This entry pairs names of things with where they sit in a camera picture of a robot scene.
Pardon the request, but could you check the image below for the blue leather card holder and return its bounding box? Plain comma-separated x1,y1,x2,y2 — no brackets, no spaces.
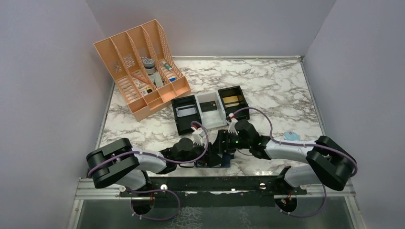
195,154,234,168

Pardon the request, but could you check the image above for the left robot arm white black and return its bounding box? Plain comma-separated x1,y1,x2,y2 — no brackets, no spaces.
85,138,223,190

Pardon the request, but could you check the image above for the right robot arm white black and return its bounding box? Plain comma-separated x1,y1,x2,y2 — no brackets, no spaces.
213,120,357,192

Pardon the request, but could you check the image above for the gold credit card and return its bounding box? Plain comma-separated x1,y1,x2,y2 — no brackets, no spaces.
222,95,240,108

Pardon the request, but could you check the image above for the silver credit card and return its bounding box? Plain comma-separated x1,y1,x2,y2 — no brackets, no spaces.
175,105,197,117

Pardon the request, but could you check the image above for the black credit card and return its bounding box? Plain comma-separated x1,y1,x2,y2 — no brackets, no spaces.
199,101,217,112

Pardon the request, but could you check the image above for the white plastic bin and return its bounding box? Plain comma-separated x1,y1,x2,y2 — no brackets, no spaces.
195,91,227,129

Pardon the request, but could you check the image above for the right black plastic bin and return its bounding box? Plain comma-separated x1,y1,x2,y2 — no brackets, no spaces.
218,86,249,116

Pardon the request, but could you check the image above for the black plastic bin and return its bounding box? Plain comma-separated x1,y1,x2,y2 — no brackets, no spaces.
171,95,202,136
218,86,249,116

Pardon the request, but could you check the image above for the left black plastic bin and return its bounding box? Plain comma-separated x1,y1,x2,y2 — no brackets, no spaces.
171,95,202,136

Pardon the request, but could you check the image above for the clear blue plastic case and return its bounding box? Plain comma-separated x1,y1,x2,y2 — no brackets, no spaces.
283,131,300,141

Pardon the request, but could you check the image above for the orange pencil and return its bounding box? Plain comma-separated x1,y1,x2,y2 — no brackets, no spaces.
131,73,149,84

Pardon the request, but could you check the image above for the green white marker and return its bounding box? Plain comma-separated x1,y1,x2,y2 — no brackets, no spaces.
162,62,172,71

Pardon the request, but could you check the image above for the grey round tape roll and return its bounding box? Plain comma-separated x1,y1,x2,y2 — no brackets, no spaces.
142,58,155,75

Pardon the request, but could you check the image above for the orange plastic file organizer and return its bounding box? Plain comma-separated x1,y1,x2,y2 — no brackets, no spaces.
94,20,191,121

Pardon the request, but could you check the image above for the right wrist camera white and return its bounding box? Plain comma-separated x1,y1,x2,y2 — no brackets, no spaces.
226,113,238,134

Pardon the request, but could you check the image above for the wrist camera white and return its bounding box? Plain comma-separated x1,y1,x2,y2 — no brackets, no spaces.
191,125,207,146
226,113,238,134

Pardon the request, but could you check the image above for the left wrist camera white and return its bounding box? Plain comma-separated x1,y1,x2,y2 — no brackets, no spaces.
191,125,207,146

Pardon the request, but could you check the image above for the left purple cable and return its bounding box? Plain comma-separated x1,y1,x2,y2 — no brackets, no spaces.
88,120,210,178

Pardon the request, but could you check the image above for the black metal base rail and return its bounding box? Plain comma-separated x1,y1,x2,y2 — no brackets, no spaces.
119,176,307,208

